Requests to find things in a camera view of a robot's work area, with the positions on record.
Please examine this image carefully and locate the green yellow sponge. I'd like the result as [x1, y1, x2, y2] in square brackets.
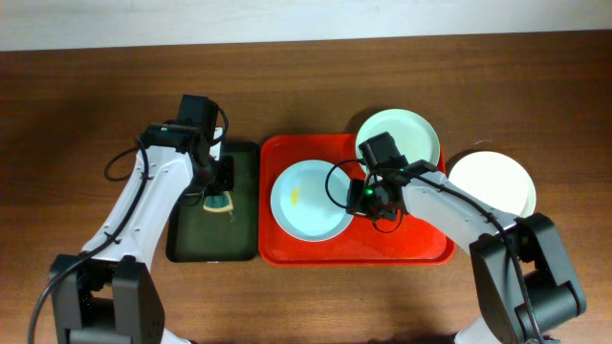
[202, 191, 233, 213]

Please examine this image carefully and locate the light blue plate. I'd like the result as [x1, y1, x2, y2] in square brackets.
[270, 160, 354, 242]

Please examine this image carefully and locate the white plate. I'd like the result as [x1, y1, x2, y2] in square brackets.
[448, 151, 536, 217]

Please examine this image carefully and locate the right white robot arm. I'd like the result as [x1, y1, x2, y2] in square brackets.
[345, 157, 587, 343]

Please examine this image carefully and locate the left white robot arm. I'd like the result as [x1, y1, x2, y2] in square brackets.
[42, 121, 228, 343]

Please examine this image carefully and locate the red tray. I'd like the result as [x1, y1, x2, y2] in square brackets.
[258, 134, 455, 267]

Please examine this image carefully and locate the dark green tray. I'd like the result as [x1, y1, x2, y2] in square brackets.
[165, 141, 260, 263]

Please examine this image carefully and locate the mint green plate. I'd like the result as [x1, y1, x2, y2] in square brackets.
[355, 109, 441, 165]

